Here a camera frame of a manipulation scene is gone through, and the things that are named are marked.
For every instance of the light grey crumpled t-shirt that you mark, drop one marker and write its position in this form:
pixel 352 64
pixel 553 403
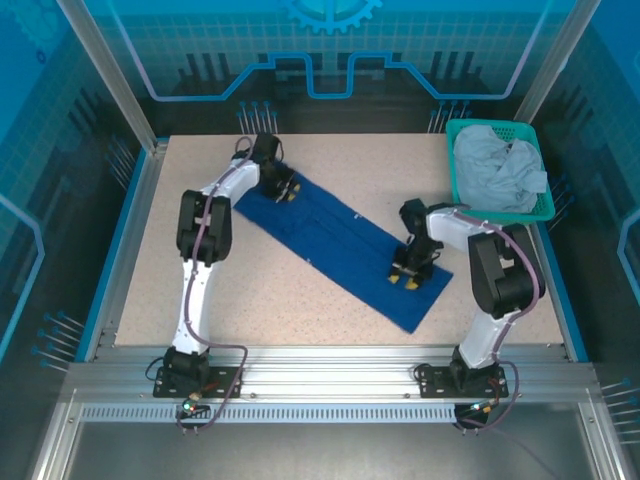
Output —
pixel 500 165

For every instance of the aluminium frame post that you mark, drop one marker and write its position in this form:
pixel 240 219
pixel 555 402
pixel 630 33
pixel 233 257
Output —
pixel 555 65
pixel 112 75

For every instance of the small green LED adapter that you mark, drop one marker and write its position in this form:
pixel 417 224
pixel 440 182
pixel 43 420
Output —
pixel 189 406

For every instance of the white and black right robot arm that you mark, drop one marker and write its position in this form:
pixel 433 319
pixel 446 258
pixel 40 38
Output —
pixel 505 270

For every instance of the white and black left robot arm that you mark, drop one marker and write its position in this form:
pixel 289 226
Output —
pixel 200 290

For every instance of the blue t-shirt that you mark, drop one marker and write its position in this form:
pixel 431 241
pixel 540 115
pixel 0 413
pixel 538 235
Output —
pixel 350 250

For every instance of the aluminium table side rail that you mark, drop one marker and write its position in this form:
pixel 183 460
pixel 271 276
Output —
pixel 565 340
pixel 141 185

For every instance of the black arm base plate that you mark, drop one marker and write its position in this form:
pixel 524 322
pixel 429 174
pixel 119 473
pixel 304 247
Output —
pixel 225 387
pixel 435 382

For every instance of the aluminium mounting rail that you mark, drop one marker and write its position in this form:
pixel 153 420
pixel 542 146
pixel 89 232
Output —
pixel 325 370

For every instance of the small orange LED adapter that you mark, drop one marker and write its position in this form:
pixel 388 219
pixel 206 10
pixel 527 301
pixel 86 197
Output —
pixel 484 407

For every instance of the teal plastic basket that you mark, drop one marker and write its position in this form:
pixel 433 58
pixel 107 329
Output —
pixel 542 210

